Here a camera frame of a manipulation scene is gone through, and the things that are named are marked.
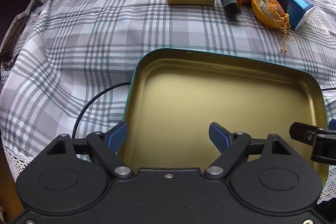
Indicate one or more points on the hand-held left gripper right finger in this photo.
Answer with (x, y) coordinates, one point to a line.
(218, 138)

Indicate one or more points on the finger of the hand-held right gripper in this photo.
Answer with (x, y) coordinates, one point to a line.
(304, 134)

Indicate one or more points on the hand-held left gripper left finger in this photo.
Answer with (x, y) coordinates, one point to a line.
(116, 138)

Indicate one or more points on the teal tin tray gold inside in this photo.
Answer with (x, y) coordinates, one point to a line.
(210, 98)

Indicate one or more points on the orange embroidered pouch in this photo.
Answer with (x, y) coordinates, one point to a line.
(267, 7)

